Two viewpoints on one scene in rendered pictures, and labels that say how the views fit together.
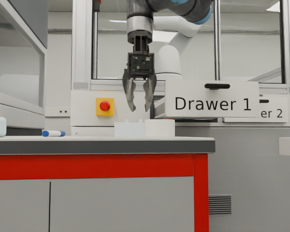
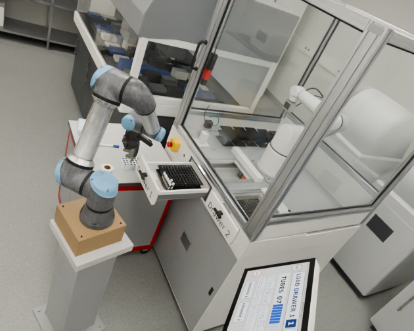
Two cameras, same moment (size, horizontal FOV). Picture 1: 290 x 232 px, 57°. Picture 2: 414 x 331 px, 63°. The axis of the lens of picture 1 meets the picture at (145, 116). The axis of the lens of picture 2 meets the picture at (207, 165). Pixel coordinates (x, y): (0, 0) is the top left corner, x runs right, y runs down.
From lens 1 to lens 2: 2.01 m
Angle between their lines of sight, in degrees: 64
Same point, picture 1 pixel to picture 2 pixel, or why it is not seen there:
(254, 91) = (154, 192)
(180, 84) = (141, 161)
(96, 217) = not seen: hidden behind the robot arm
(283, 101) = (233, 230)
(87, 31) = (188, 96)
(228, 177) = (194, 234)
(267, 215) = (197, 274)
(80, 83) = (176, 123)
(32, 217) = not seen: hidden behind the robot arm
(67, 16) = not seen: outside the picture
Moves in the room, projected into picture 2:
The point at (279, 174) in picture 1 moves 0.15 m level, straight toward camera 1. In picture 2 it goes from (211, 264) to (186, 256)
